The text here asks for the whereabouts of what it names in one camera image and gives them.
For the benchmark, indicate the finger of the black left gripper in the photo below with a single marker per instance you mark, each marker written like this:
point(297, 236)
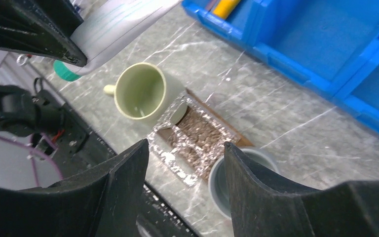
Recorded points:
point(41, 28)

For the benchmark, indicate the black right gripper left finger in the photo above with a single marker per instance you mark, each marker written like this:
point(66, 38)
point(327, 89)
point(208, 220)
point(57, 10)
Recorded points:
point(102, 201)

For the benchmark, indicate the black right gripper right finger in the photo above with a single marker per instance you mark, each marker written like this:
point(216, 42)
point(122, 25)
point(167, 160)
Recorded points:
point(266, 204)

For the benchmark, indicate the white toothpaste tube green cap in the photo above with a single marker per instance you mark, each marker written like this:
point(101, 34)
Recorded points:
point(108, 30)

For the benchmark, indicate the clear glass toothbrush holder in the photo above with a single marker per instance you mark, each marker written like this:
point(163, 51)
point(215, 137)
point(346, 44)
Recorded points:
point(187, 164)

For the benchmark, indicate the grey ceramic mug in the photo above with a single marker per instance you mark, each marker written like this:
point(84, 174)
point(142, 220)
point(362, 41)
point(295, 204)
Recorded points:
point(217, 183)

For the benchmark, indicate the light green ceramic mug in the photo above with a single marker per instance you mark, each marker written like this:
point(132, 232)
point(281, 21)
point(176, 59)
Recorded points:
point(143, 93)

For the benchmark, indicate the brown oval wooden tray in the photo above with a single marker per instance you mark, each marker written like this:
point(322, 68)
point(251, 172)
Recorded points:
point(189, 122)

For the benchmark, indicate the yellow orange tube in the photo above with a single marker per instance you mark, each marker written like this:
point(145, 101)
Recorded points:
point(224, 8)

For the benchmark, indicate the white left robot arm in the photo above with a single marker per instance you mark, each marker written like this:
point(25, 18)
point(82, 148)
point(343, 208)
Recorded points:
point(21, 115)

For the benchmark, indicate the blue right storage bin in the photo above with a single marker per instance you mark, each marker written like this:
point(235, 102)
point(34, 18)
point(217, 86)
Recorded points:
point(360, 95)

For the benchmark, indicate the blue storage bin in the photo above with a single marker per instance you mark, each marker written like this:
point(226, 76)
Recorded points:
point(360, 95)
point(238, 28)
point(317, 43)

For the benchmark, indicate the blue middle storage bin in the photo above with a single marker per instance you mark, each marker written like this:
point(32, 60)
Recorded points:
point(317, 43)

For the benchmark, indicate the blue left storage bin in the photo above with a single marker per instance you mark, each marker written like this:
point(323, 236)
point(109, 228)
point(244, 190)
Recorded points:
point(238, 28)

